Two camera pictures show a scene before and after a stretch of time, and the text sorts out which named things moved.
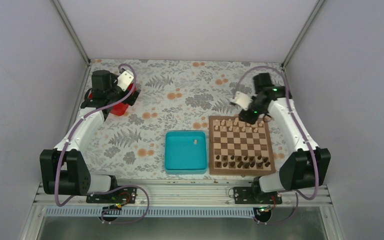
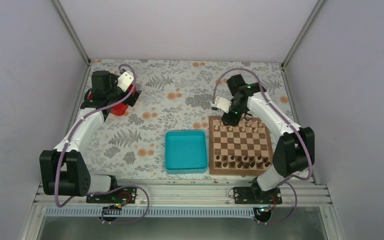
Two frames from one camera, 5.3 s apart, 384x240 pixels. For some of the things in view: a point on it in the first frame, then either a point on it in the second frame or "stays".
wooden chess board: [237, 147] stays
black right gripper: [250, 119] -> [232, 121]
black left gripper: [133, 98] stays
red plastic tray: [118, 109] stays
